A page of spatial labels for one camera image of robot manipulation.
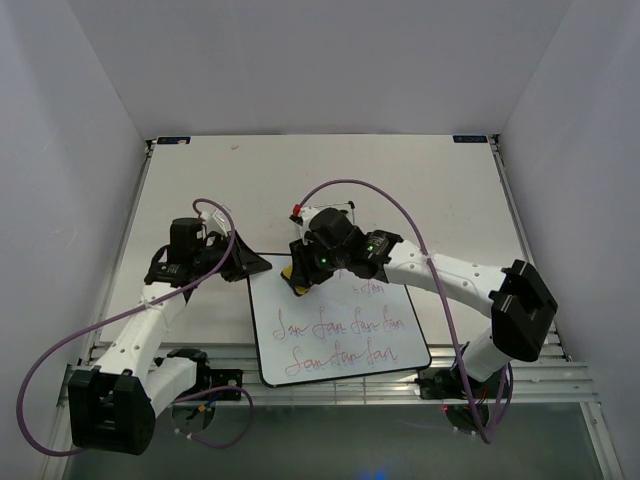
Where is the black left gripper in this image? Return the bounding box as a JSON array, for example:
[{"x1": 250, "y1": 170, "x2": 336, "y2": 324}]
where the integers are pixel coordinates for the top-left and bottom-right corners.
[{"x1": 195, "y1": 231, "x2": 273, "y2": 284}]

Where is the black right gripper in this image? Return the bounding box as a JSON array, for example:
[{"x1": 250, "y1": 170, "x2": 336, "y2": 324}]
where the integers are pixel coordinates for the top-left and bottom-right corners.
[{"x1": 289, "y1": 235, "x2": 347, "y2": 291}]

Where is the yellow whiteboard eraser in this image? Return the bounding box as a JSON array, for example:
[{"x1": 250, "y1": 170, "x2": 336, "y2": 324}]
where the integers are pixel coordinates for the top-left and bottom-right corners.
[{"x1": 280, "y1": 265, "x2": 311, "y2": 297}]

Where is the white whiteboard black frame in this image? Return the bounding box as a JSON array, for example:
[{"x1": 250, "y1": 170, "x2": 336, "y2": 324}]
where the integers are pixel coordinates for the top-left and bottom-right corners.
[{"x1": 248, "y1": 255, "x2": 431, "y2": 388}]

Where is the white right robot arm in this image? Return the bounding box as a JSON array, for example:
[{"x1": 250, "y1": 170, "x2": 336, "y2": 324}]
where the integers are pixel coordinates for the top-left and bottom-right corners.
[{"x1": 281, "y1": 206, "x2": 558, "y2": 399}]

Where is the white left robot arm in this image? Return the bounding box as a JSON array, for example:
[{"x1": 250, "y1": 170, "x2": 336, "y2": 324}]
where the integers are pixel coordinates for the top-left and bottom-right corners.
[{"x1": 68, "y1": 216, "x2": 272, "y2": 455}]

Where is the black metal easel stand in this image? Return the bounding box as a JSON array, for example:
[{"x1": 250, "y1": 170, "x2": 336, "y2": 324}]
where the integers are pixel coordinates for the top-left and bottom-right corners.
[{"x1": 296, "y1": 201, "x2": 356, "y2": 242}]

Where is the blue label sticker left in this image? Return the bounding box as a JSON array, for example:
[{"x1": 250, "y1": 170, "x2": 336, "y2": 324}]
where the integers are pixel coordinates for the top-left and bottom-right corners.
[{"x1": 156, "y1": 136, "x2": 191, "y2": 145}]

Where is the blue label sticker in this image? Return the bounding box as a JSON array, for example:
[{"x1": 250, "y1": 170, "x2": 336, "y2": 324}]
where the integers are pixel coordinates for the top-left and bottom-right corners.
[
  {"x1": 452, "y1": 135, "x2": 488, "y2": 144},
  {"x1": 156, "y1": 136, "x2": 191, "y2": 145}
]

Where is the blue label sticker right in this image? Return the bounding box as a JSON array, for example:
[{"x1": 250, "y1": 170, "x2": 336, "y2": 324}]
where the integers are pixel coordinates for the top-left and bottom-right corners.
[{"x1": 452, "y1": 135, "x2": 488, "y2": 144}]

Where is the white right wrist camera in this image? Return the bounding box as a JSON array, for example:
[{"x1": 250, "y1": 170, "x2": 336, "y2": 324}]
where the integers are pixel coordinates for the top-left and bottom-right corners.
[{"x1": 289, "y1": 204, "x2": 320, "y2": 238}]

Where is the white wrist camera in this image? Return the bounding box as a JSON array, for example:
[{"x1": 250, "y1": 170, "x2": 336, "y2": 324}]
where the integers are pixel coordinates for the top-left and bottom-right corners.
[
  {"x1": 289, "y1": 204, "x2": 320, "y2": 238},
  {"x1": 198, "y1": 209, "x2": 231, "y2": 237}
]

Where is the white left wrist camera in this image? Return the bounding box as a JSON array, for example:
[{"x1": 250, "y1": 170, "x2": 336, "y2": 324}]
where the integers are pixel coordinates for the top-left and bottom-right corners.
[{"x1": 198, "y1": 209, "x2": 231, "y2": 237}]

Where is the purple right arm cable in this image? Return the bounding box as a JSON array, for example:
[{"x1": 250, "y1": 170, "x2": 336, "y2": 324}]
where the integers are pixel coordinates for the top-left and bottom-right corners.
[{"x1": 298, "y1": 179, "x2": 514, "y2": 445}]

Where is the aluminium table frame rail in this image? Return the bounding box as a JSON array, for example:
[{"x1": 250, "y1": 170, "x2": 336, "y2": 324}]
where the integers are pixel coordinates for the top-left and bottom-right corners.
[{"x1": 54, "y1": 344, "x2": 601, "y2": 407}]

